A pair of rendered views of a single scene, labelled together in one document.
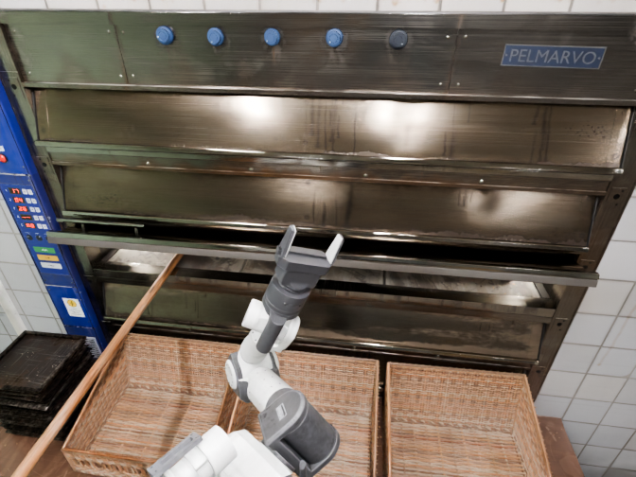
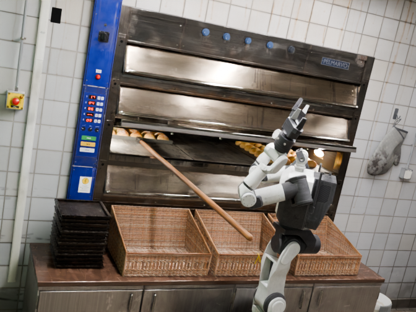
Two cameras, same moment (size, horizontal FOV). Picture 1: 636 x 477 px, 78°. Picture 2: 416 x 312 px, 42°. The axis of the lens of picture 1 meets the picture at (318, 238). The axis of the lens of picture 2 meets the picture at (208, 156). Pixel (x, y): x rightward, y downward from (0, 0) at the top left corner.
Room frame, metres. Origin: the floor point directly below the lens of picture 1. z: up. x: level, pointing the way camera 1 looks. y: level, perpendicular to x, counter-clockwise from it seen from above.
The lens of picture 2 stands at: (-1.83, 2.22, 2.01)
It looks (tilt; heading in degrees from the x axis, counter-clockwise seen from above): 12 degrees down; 327
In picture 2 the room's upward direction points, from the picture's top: 11 degrees clockwise
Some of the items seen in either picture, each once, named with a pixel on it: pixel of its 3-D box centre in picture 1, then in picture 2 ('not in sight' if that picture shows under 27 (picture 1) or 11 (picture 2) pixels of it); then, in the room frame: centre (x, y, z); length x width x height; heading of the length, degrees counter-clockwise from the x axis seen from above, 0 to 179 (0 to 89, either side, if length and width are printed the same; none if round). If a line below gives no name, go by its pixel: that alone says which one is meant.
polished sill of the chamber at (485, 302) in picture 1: (309, 287); (232, 167); (1.21, 0.03, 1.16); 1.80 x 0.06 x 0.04; 82
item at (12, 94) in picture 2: not in sight; (15, 99); (1.35, 1.53, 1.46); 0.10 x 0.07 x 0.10; 82
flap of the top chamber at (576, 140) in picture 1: (306, 126); (252, 78); (1.19, 0.04, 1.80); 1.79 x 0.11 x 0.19; 82
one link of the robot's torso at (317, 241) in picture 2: not in sight; (296, 239); (0.33, 0.12, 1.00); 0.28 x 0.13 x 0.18; 83
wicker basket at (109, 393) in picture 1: (162, 403); (158, 239); (1.00, 0.64, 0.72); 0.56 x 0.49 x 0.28; 82
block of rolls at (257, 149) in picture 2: not in sight; (275, 152); (1.55, -0.60, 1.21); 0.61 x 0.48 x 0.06; 172
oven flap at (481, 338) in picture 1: (309, 317); (229, 187); (1.19, 0.04, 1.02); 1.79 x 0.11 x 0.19; 82
